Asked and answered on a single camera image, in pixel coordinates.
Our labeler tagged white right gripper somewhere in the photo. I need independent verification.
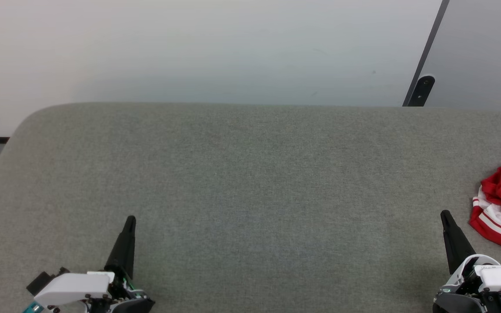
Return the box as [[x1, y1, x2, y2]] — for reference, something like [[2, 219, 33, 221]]
[[432, 210, 501, 313]]

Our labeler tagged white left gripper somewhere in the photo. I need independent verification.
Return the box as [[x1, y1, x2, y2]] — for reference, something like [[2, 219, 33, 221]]
[[33, 215, 155, 313]]

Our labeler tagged black wall bracket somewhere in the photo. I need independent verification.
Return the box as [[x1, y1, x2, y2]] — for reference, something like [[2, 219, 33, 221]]
[[407, 75, 435, 107]]

